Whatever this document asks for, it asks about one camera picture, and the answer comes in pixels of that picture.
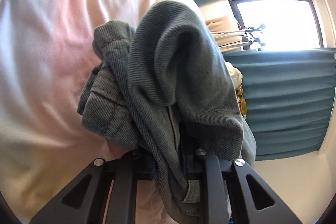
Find pastel tie-dye duvet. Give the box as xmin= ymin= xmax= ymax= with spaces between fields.
xmin=1 ymin=0 xmax=199 ymax=222

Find window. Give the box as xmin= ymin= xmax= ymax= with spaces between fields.
xmin=229 ymin=0 xmax=323 ymax=51

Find camera tripod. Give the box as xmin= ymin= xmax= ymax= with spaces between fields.
xmin=209 ymin=23 xmax=266 ymax=53

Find mustard yellow garment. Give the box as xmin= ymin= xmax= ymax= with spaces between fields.
xmin=236 ymin=87 xmax=247 ymax=119

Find blue denim jeans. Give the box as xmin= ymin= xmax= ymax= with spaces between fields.
xmin=77 ymin=1 xmax=256 ymax=223

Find peach sweater on rack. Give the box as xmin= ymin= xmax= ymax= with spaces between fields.
xmin=206 ymin=15 xmax=242 ymax=52

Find cream puffer jacket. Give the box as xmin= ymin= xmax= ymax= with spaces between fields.
xmin=224 ymin=61 xmax=243 ymax=92

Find teal right curtain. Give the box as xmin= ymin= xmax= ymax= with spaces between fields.
xmin=223 ymin=48 xmax=335 ymax=161

